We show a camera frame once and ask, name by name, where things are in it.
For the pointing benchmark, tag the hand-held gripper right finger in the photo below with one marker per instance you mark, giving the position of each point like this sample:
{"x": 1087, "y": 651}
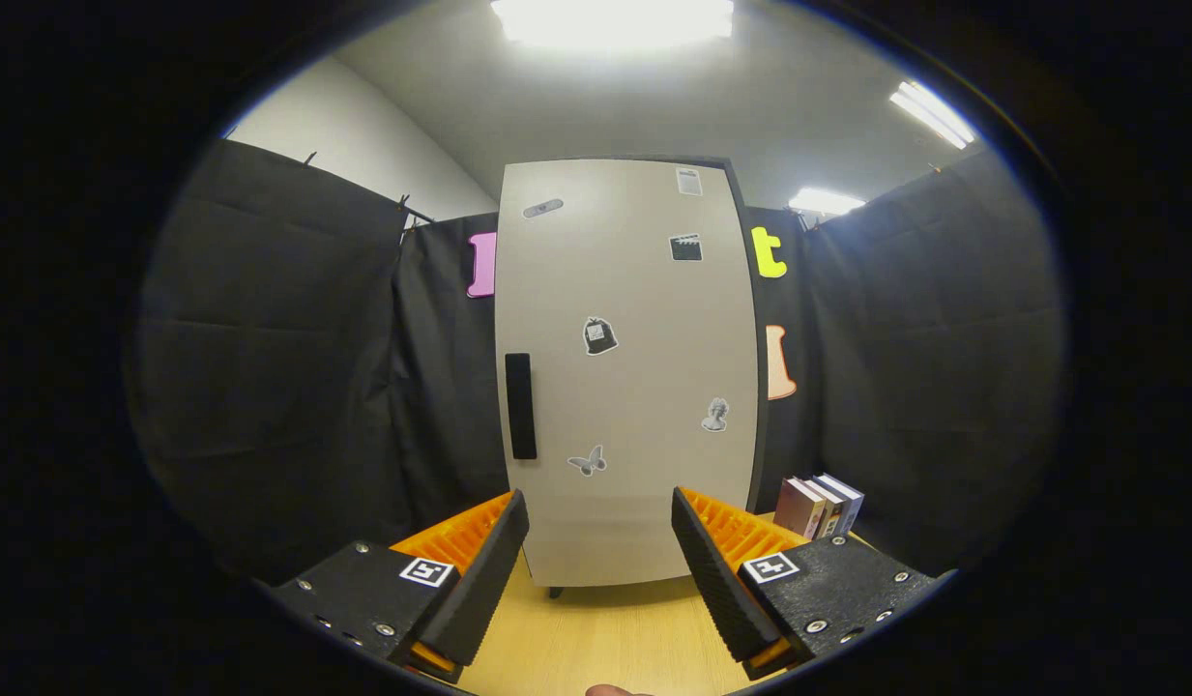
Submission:
{"x": 716, "y": 580}

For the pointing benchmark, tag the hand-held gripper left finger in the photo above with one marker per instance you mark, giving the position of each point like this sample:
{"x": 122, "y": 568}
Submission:
{"x": 484, "y": 570}

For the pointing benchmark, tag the beige cabinet door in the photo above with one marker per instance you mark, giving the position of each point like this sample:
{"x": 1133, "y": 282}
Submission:
{"x": 634, "y": 406}

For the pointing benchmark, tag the dark grey cabinet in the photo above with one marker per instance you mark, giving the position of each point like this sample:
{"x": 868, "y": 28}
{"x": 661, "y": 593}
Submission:
{"x": 763, "y": 464}

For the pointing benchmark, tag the white spine book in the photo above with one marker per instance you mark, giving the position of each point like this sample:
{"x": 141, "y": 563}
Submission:
{"x": 831, "y": 503}

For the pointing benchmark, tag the black backdrop cloth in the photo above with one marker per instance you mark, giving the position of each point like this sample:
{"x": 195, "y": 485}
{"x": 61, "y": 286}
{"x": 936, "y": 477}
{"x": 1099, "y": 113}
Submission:
{"x": 267, "y": 338}

